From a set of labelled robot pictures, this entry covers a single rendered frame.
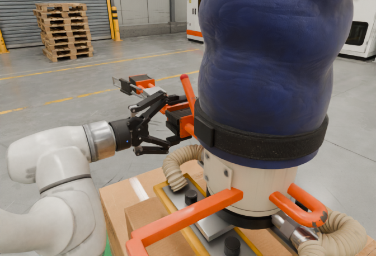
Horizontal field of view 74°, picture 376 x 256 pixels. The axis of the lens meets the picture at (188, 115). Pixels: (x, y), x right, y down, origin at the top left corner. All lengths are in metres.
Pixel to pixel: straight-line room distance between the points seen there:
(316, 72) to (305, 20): 0.08
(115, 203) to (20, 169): 0.92
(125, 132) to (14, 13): 9.02
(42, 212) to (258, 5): 0.46
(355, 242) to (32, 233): 0.51
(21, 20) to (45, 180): 9.07
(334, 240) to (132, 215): 0.54
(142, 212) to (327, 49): 0.67
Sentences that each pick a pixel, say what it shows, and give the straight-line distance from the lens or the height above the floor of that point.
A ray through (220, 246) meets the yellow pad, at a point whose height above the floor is 1.13.
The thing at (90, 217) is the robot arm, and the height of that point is 1.16.
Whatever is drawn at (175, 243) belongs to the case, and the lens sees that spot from 0.75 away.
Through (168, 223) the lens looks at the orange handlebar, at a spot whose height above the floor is 1.24.
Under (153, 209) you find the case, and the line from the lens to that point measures 0.83.
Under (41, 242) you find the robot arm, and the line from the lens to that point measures 0.51.
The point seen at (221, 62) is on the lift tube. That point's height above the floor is 1.46.
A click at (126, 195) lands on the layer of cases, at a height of 0.54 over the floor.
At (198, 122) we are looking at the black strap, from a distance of 0.40.
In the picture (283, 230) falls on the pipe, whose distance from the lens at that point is 0.50.
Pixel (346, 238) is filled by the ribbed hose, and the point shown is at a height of 1.19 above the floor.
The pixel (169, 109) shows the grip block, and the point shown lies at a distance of 0.70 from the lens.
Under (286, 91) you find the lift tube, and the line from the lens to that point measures 0.35.
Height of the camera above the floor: 1.55
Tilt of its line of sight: 26 degrees down
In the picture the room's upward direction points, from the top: straight up
